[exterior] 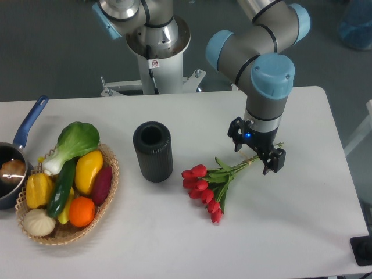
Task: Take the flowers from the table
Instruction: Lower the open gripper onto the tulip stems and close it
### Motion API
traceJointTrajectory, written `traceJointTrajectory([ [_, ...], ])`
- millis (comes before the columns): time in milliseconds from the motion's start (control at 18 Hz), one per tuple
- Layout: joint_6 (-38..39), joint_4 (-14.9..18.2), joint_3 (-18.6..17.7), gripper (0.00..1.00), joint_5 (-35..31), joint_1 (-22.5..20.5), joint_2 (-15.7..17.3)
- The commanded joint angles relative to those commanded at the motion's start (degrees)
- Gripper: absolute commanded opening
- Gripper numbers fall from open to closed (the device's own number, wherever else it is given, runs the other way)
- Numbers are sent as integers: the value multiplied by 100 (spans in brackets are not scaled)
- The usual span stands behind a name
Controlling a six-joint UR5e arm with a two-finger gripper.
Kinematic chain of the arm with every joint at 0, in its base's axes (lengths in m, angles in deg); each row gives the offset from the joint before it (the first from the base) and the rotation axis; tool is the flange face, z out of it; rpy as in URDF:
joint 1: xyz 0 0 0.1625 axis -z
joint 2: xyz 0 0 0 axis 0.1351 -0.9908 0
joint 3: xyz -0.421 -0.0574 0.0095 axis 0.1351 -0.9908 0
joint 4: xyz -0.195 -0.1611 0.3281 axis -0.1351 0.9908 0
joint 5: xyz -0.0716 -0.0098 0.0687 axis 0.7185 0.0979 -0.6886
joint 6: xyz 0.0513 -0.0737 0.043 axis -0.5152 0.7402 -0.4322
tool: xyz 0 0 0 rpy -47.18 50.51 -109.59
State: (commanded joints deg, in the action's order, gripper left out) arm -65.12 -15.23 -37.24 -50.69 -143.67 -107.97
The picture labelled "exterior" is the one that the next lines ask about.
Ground black cable on pedestal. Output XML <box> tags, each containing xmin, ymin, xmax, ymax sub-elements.
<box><xmin>145</xmin><ymin>44</ymin><xmax>160</xmax><ymax>95</ymax></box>

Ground white furniture at right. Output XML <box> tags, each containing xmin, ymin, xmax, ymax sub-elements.
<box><xmin>344</xmin><ymin>100</ymin><xmax>371</xmax><ymax>157</ymax></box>

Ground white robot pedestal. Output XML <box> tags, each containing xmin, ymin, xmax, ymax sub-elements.
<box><xmin>101</xmin><ymin>15</ymin><xmax>206</xmax><ymax>97</ymax></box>

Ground red tulip bouquet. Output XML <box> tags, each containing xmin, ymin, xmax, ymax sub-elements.
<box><xmin>181</xmin><ymin>142</ymin><xmax>285</xmax><ymax>224</ymax></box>

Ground yellow banana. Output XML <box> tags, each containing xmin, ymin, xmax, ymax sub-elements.
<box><xmin>58</xmin><ymin>188</ymin><xmax>74</xmax><ymax>225</ymax></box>

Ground yellow bell pepper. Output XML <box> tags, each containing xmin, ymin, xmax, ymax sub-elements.
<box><xmin>26</xmin><ymin>173</ymin><xmax>54</xmax><ymax>209</ymax></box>

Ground white steamed bun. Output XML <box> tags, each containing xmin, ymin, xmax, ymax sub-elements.
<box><xmin>23</xmin><ymin>209</ymin><xmax>56</xmax><ymax>237</ymax></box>

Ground green bok choy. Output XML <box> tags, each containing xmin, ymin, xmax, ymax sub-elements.
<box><xmin>42</xmin><ymin>121</ymin><xmax>100</xmax><ymax>176</ymax></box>

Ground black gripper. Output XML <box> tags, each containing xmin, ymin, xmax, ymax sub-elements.
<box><xmin>227</xmin><ymin>117</ymin><xmax>286</xmax><ymax>175</ymax></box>

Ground yellow mango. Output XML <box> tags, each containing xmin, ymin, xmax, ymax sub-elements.
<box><xmin>74</xmin><ymin>150</ymin><xmax>103</xmax><ymax>195</ymax></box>

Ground dark grey ribbed vase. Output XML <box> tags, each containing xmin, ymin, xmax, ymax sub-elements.
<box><xmin>133</xmin><ymin>121</ymin><xmax>173</xmax><ymax>183</ymax></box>

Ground woven wicker basket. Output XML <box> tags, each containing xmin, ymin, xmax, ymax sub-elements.
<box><xmin>15</xmin><ymin>143</ymin><xmax>120</xmax><ymax>245</ymax></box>

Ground brown bread in pan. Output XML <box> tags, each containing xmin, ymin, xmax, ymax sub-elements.
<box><xmin>1</xmin><ymin>159</ymin><xmax>26</xmax><ymax>185</ymax></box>

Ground green cucumber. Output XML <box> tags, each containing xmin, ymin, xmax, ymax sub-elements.
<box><xmin>46</xmin><ymin>159</ymin><xmax>76</xmax><ymax>218</ymax></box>

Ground black device at edge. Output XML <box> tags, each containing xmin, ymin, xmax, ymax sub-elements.
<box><xmin>350</xmin><ymin>235</ymin><xmax>371</xmax><ymax>266</ymax></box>

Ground blue handled saucepan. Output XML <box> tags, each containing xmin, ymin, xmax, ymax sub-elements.
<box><xmin>1</xmin><ymin>95</ymin><xmax>49</xmax><ymax>210</ymax></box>

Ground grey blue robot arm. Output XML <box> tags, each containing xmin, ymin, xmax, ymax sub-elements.
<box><xmin>93</xmin><ymin>1</ymin><xmax>310</xmax><ymax>172</ymax></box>

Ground orange fruit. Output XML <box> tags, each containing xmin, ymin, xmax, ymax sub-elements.
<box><xmin>69</xmin><ymin>196</ymin><xmax>95</xmax><ymax>227</ymax></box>

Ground blue translucent container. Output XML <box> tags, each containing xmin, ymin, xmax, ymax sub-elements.
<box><xmin>338</xmin><ymin>0</ymin><xmax>371</xmax><ymax>51</ymax></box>

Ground purple sweet potato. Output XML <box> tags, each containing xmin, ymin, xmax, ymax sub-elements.
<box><xmin>91</xmin><ymin>166</ymin><xmax>113</xmax><ymax>206</ymax></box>

